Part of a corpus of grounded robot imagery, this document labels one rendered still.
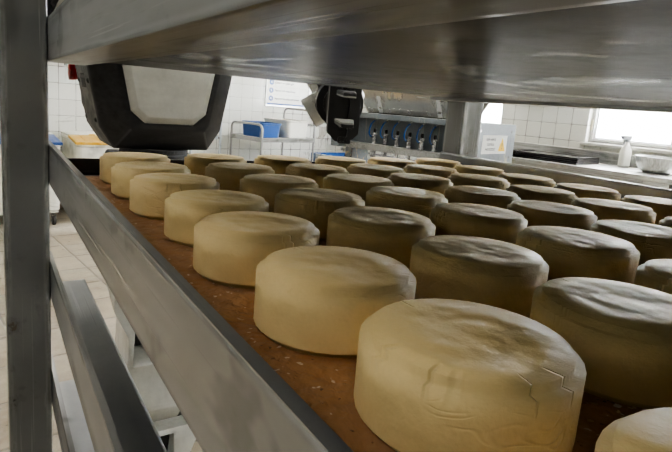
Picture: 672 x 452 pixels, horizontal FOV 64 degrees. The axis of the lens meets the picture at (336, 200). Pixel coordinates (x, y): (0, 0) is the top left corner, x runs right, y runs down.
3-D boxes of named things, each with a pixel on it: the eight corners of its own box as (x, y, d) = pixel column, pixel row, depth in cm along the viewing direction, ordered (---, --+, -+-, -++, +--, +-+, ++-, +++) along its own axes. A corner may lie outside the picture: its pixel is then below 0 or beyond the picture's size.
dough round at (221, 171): (190, 192, 38) (191, 164, 38) (227, 185, 43) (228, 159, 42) (253, 202, 36) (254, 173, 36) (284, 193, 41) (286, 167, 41)
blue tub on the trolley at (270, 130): (261, 135, 617) (261, 121, 614) (282, 138, 589) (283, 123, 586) (238, 134, 596) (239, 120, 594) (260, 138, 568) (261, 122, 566)
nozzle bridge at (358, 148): (372, 180, 273) (378, 112, 267) (506, 207, 225) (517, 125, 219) (326, 184, 249) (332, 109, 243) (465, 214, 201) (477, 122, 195)
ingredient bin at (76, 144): (76, 224, 469) (75, 136, 456) (60, 210, 518) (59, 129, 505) (138, 220, 503) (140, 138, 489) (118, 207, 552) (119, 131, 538)
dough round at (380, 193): (457, 235, 32) (461, 201, 31) (374, 232, 31) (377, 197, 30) (428, 216, 36) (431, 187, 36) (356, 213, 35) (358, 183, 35)
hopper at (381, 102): (389, 113, 260) (392, 84, 258) (496, 123, 223) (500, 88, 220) (349, 111, 239) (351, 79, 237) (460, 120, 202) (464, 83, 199)
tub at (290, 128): (283, 135, 650) (284, 118, 646) (309, 138, 622) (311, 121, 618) (260, 134, 622) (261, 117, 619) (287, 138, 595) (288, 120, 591)
